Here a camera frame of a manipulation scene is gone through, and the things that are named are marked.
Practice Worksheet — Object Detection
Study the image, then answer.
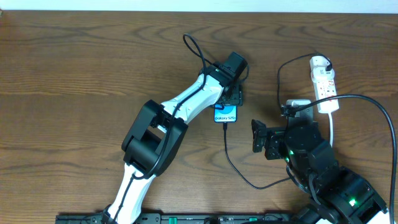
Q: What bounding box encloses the blue Galaxy smartphone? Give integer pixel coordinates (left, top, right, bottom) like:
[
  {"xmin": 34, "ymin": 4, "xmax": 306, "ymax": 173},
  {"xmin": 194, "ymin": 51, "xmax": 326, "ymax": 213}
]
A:
[{"xmin": 214, "ymin": 105, "xmax": 238, "ymax": 123}]

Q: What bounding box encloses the black USB charging cable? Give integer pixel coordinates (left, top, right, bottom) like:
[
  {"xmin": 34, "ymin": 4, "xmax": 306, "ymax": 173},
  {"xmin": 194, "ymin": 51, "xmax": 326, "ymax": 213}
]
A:
[{"xmin": 222, "ymin": 52, "xmax": 333, "ymax": 190}]

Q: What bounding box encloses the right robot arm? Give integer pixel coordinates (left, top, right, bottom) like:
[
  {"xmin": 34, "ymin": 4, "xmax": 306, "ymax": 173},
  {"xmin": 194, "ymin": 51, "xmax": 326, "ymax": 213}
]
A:
[{"xmin": 251, "ymin": 120, "xmax": 388, "ymax": 223}]

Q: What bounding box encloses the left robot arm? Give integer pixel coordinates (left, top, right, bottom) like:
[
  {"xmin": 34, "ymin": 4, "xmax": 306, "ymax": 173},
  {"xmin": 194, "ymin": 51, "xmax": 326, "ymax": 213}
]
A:
[{"xmin": 102, "ymin": 62, "xmax": 249, "ymax": 223}]

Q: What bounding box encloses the white charger plug adapter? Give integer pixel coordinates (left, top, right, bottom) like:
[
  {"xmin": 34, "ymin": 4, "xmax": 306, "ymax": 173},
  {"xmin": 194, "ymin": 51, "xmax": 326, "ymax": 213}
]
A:
[{"xmin": 310, "ymin": 55, "xmax": 333, "ymax": 76}]

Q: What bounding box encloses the white power strip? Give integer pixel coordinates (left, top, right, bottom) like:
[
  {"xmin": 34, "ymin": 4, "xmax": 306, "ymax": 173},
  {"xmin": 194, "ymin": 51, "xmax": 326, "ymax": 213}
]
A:
[{"xmin": 311, "ymin": 67, "xmax": 340, "ymax": 114}]

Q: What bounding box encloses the white power strip cord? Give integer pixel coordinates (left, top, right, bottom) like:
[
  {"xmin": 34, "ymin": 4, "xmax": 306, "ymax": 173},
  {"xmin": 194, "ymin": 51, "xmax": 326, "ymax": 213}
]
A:
[{"xmin": 328, "ymin": 112, "xmax": 335, "ymax": 147}]

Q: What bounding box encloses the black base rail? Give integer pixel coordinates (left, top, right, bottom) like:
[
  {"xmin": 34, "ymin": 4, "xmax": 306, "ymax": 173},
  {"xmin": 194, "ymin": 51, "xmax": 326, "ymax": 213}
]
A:
[{"xmin": 55, "ymin": 213, "xmax": 292, "ymax": 224}]

